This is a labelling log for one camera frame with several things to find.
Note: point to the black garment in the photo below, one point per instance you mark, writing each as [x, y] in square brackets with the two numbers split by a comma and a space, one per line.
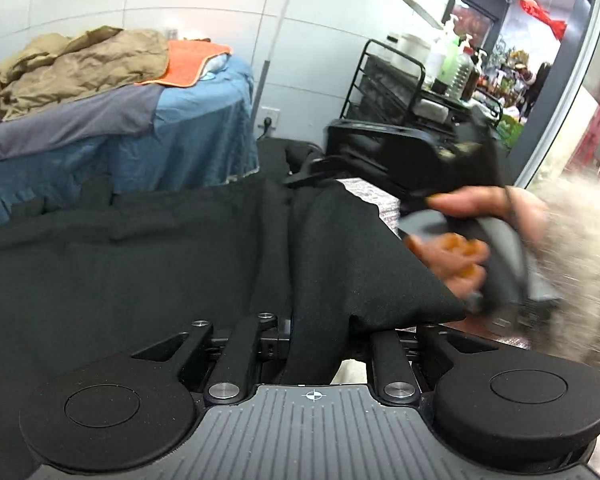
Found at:
[87, 281]

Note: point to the fluffy grey sleeve forearm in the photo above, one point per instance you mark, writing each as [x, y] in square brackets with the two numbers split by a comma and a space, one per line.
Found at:
[568, 256]

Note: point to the person right hand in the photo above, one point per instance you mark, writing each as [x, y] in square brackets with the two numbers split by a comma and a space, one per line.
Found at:
[458, 257]

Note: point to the dark oil bottle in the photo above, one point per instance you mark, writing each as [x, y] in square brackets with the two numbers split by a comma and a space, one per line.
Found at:
[474, 76]

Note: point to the black metal shelf rack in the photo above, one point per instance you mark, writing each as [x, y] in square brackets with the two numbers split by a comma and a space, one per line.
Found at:
[388, 88]

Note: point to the white pump bottle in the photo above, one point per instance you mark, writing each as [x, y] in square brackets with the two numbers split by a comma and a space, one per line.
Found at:
[443, 46]

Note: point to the red hanging decoration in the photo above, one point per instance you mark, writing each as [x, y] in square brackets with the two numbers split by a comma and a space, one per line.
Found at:
[535, 10]

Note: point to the grey floor lamp pole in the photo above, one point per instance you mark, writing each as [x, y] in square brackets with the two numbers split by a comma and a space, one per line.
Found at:
[314, 46]

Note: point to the blue skirted bed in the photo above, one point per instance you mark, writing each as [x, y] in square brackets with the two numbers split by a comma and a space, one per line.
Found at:
[200, 136]

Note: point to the orange cloth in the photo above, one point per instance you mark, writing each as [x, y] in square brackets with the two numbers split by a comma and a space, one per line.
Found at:
[189, 60]

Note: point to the grey blanket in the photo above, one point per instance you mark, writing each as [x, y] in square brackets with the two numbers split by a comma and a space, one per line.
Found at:
[128, 111]

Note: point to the tan jacket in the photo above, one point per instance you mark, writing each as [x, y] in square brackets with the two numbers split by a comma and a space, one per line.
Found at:
[53, 69]

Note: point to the white wall socket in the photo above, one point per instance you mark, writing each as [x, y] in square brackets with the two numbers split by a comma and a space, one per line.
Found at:
[267, 120]

